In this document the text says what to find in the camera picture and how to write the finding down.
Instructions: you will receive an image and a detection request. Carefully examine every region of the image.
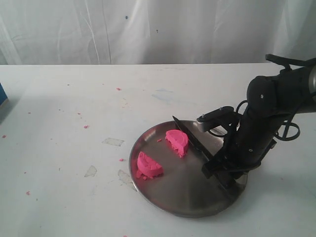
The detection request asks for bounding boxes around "black knife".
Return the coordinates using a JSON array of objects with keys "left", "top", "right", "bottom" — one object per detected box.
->
[{"left": 172, "top": 115, "right": 237, "bottom": 191}]

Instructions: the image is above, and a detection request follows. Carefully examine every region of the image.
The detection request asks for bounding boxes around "blue box at table edge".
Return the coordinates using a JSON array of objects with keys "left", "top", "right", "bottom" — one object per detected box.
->
[{"left": 0, "top": 84, "right": 8, "bottom": 105}]

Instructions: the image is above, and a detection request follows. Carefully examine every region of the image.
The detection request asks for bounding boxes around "pink play dough lump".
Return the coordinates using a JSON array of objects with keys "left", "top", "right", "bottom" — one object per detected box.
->
[{"left": 136, "top": 152, "right": 163, "bottom": 179}]

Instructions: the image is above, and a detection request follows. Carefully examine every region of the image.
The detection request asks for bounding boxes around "white backdrop curtain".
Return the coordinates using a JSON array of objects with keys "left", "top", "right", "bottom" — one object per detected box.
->
[{"left": 0, "top": 0, "right": 316, "bottom": 65}]

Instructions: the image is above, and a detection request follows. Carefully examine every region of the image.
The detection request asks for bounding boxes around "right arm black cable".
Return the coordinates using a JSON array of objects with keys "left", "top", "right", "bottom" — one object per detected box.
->
[{"left": 236, "top": 54, "right": 316, "bottom": 141}]

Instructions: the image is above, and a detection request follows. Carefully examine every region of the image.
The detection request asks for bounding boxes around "clear tape piece by plate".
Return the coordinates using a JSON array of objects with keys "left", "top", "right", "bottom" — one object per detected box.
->
[{"left": 118, "top": 169, "right": 138, "bottom": 192}]

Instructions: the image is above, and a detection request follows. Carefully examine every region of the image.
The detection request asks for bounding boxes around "clear tape piece upper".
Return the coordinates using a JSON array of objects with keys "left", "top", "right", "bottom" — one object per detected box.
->
[{"left": 102, "top": 138, "right": 124, "bottom": 147}]

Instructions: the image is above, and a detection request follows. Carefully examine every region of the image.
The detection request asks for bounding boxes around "round stainless steel plate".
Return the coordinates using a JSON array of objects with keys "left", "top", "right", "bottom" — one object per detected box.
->
[{"left": 129, "top": 121, "right": 247, "bottom": 218}]

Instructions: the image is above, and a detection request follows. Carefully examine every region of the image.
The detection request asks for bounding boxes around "right robot arm black grey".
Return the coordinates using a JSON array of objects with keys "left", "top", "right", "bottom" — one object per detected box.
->
[{"left": 197, "top": 59, "right": 316, "bottom": 179}]

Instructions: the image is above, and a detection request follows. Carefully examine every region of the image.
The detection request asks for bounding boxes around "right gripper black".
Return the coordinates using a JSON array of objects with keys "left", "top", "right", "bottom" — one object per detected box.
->
[{"left": 201, "top": 75, "right": 284, "bottom": 190}]

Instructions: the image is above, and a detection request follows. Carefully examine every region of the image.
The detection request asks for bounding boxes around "clear tape piece lower left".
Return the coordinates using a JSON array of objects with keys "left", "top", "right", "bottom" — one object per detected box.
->
[{"left": 84, "top": 165, "right": 97, "bottom": 178}]

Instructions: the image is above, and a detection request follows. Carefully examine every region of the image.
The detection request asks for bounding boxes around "pink dough half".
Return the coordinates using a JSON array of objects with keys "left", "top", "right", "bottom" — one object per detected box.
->
[{"left": 165, "top": 129, "right": 189, "bottom": 158}]

